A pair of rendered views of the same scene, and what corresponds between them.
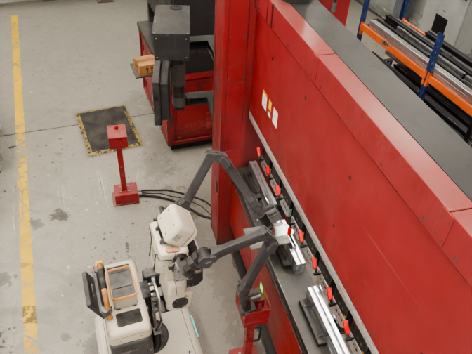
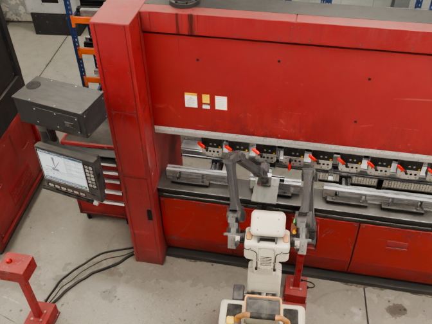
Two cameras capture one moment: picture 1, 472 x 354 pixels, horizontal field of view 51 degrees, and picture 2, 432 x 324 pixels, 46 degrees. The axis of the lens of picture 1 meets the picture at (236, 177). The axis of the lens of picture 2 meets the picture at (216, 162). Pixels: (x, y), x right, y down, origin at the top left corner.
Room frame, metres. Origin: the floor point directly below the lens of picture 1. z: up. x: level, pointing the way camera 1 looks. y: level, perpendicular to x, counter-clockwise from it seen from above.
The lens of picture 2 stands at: (1.19, 2.27, 3.66)
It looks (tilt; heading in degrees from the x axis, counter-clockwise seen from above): 42 degrees down; 300
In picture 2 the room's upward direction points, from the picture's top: 1 degrees counter-clockwise
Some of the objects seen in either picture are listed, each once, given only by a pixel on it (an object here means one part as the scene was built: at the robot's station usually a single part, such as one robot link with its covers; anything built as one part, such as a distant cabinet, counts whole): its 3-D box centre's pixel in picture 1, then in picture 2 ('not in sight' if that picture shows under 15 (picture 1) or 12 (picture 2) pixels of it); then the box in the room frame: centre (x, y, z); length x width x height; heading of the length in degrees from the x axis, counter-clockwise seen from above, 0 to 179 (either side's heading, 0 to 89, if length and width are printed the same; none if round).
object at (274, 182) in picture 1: (280, 179); (239, 146); (2.45, -0.29, 1.26); 0.15 x 0.09 x 0.17; 18
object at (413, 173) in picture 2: (364, 341); (409, 166); (1.30, -0.65, 1.26); 0.15 x 0.09 x 0.17; 18
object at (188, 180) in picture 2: (251, 186); (190, 181); (2.79, -0.12, 0.89); 0.30 x 0.05 x 0.03; 18
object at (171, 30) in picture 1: (173, 73); (71, 147); (3.28, 0.51, 1.53); 0.51 x 0.25 x 0.85; 6
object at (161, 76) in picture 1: (162, 88); (73, 169); (3.22, 0.59, 1.42); 0.45 x 0.12 x 0.36; 6
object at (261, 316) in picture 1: (252, 303); (303, 234); (1.83, -0.15, 0.75); 0.20 x 0.16 x 0.18; 18
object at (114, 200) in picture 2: not in sight; (107, 170); (3.77, -0.24, 0.50); 0.50 x 0.50 x 1.00; 18
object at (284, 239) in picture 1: (266, 235); (265, 189); (2.19, -0.22, 1.00); 0.26 x 0.18 x 0.01; 108
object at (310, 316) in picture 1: (312, 322); (346, 201); (1.64, -0.49, 0.89); 0.30 x 0.05 x 0.03; 18
